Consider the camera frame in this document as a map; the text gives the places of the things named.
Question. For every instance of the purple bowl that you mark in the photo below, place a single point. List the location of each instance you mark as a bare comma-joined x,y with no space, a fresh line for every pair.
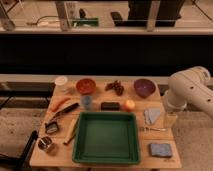
144,87

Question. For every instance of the grey blue cloth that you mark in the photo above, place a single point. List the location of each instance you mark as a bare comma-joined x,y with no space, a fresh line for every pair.
151,115

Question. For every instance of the black handled brush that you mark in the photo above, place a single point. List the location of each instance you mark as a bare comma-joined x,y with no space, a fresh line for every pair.
52,126

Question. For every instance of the bunch of dark grapes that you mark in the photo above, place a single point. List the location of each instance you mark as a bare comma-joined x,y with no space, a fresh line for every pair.
116,86

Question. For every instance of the blue sponge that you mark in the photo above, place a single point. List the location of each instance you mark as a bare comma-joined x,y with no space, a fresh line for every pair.
160,150

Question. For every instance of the metal fork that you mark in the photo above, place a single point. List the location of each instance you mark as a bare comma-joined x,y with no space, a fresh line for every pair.
152,129

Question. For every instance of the black rectangular block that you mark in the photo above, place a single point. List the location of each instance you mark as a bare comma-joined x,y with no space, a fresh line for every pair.
111,106

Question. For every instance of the orange apple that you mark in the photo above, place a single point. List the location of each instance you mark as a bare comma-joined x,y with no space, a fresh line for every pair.
129,105

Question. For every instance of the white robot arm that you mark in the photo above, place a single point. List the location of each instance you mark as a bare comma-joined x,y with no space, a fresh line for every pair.
190,86

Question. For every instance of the red bowl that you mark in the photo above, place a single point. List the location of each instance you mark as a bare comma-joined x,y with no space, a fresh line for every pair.
86,86

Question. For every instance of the blue grey cup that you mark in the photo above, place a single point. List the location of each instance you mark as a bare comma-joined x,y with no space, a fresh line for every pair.
86,101

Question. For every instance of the green box in background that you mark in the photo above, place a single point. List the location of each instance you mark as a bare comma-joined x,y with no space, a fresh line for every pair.
91,22

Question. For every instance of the green plastic tray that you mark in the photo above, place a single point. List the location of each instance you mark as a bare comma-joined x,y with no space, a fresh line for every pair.
106,138

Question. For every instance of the white cup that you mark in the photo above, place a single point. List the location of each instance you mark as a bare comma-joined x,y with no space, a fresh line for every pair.
61,82

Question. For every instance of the black table leg bar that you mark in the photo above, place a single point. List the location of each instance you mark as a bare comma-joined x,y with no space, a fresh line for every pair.
18,162

